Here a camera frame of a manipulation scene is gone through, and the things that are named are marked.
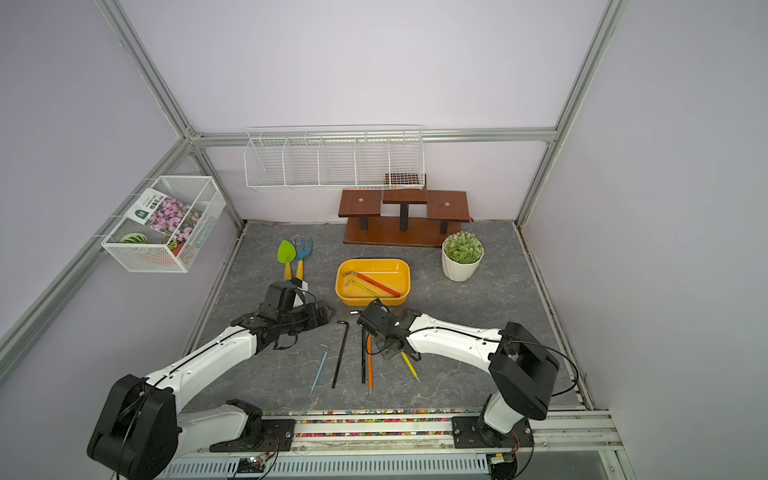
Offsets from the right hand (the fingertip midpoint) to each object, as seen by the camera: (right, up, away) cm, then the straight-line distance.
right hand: (392, 337), depth 85 cm
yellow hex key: (+5, -6, -4) cm, 9 cm away
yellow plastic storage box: (-12, +14, +18) cm, 26 cm away
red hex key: (-12, +16, +20) cm, 28 cm away
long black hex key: (-9, -5, +2) cm, 10 cm away
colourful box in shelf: (+3, +49, +15) cm, 52 cm away
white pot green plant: (+22, +24, +9) cm, 33 cm away
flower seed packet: (-55, +33, -9) cm, 65 cm away
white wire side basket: (-56, +24, -13) cm, 62 cm away
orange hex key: (-6, -8, 0) cm, 10 cm away
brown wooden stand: (+7, +38, +28) cm, 48 cm away
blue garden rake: (-34, +25, +28) cm, 50 cm away
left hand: (-20, +6, +1) cm, 20 cm away
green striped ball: (-62, +28, -14) cm, 69 cm away
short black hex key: (-15, -6, +2) cm, 17 cm away
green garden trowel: (-41, +24, +27) cm, 55 cm away
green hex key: (-16, +14, +17) cm, 27 cm away
